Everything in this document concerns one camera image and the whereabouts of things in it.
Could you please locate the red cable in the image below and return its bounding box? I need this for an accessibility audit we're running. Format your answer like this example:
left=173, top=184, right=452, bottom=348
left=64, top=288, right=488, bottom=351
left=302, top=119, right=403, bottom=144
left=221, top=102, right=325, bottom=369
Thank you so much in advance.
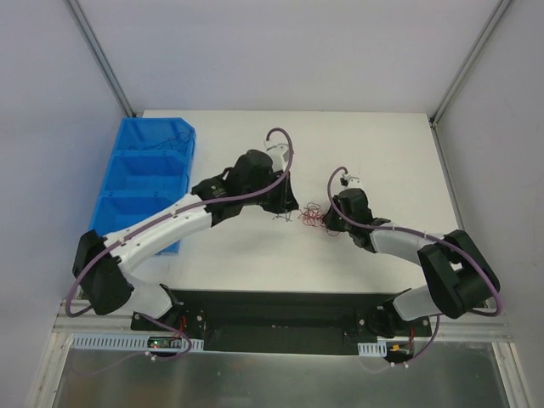
left=299, top=201, right=337, bottom=235

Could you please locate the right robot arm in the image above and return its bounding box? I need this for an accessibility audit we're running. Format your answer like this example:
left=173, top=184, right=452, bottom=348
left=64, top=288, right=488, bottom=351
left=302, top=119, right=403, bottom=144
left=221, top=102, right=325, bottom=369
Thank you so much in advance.
left=324, top=188, right=501, bottom=338

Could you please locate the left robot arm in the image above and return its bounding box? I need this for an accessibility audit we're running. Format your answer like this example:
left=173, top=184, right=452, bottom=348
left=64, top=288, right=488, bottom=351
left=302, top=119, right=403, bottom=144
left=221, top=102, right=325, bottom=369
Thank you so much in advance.
left=72, top=144, right=298, bottom=331

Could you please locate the blue plastic bin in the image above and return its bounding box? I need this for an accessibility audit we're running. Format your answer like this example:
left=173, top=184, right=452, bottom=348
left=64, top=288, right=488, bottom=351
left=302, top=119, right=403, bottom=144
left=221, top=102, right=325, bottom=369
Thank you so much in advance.
left=89, top=117, right=196, bottom=235

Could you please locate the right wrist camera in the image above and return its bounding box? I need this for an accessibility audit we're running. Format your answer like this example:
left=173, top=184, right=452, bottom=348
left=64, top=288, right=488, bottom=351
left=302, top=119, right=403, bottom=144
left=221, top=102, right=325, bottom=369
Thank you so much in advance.
left=340, top=173, right=363, bottom=190

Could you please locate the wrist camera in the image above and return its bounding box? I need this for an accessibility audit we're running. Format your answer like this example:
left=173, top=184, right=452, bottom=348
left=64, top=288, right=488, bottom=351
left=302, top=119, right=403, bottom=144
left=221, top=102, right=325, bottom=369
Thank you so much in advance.
left=266, top=144, right=290, bottom=173
left=340, top=173, right=363, bottom=190

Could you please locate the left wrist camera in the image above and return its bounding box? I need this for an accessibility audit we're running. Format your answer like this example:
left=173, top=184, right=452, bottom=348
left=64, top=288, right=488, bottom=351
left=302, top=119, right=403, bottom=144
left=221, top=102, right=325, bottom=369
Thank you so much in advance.
left=266, top=144, right=290, bottom=173

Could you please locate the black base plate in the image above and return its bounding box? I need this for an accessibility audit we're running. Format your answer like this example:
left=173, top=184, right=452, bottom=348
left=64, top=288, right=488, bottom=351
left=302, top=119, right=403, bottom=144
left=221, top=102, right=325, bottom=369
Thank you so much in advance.
left=129, top=288, right=441, bottom=356

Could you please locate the right white cable duct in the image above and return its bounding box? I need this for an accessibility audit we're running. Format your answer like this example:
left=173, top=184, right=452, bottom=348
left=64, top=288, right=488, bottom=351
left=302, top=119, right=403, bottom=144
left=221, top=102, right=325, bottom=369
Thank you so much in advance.
left=357, top=341, right=388, bottom=358

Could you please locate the white cable duct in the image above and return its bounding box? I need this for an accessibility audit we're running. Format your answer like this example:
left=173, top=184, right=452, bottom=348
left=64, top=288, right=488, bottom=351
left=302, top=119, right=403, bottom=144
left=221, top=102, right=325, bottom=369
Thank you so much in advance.
left=357, top=341, right=388, bottom=358
left=72, top=334, right=204, bottom=353

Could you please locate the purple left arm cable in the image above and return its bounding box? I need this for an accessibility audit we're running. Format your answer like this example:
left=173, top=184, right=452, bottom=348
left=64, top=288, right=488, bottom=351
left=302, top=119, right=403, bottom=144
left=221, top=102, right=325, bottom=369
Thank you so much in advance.
left=65, top=127, right=297, bottom=375

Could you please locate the left aluminium frame post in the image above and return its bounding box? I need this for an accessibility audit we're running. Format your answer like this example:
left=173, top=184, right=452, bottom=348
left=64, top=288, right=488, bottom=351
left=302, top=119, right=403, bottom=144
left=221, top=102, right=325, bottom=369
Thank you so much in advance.
left=63, top=0, right=138, bottom=117

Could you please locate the aluminium frame post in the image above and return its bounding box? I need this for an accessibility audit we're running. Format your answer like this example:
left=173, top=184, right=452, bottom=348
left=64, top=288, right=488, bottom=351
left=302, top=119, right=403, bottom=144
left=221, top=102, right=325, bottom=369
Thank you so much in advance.
left=429, top=0, right=515, bottom=128
left=63, top=0, right=138, bottom=117

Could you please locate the left white cable duct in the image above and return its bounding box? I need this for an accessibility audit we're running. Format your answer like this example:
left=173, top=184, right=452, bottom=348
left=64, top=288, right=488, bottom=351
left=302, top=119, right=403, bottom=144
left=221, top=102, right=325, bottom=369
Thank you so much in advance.
left=72, top=334, right=204, bottom=353

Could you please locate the right aluminium frame post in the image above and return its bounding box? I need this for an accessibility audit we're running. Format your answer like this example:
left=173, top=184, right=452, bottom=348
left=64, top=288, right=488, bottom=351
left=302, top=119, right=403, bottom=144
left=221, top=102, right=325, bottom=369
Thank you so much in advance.
left=429, top=0, right=515, bottom=128

